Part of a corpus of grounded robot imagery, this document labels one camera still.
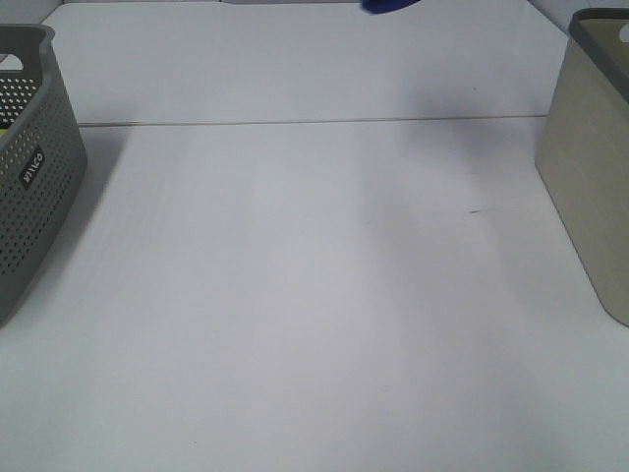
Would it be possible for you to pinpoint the grey perforated plastic basket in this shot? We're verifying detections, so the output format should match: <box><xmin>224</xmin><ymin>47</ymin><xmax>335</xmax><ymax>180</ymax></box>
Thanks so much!
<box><xmin>1</xmin><ymin>25</ymin><xmax>87</xmax><ymax>322</ymax></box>

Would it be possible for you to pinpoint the beige plastic basket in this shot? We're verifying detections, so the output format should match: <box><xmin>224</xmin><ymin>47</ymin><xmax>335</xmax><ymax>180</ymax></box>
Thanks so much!
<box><xmin>535</xmin><ymin>8</ymin><xmax>628</xmax><ymax>325</ymax></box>

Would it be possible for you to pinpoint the blue towel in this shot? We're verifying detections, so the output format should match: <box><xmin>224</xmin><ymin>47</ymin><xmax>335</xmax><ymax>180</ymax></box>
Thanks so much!
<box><xmin>360</xmin><ymin>0</ymin><xmax>420</xmax><ymax>15</ymax></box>

